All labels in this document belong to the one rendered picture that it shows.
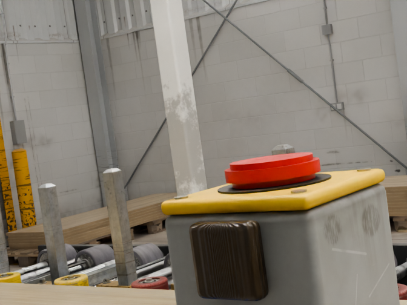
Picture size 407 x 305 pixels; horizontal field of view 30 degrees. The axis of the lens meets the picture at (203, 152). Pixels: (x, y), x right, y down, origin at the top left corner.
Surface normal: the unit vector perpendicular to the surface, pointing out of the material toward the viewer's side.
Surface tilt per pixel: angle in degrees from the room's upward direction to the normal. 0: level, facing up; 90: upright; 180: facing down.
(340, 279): 90
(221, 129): 90
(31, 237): 90
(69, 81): 90
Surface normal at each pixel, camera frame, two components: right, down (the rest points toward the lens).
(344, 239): 0.79, -0.07
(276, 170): 0.00, 0.05
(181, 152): -0.59, 0.12
